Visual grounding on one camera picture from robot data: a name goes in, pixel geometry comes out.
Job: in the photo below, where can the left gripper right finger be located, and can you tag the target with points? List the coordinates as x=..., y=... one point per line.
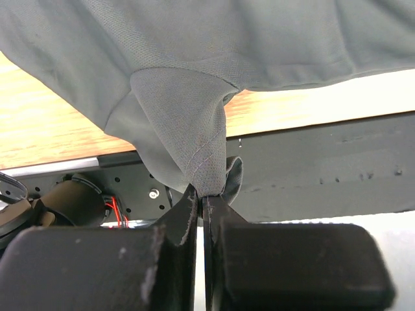
x=252, y=266

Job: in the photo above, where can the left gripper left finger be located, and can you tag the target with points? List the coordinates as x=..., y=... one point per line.
x=68, y=268

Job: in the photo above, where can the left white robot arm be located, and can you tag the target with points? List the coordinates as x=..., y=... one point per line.
x=73, y=202

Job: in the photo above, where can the aluminium front rail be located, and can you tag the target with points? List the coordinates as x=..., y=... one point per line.
x=60, y=166

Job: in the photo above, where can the grey t shirt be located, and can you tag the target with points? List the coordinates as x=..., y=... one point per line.
x=158, y=73

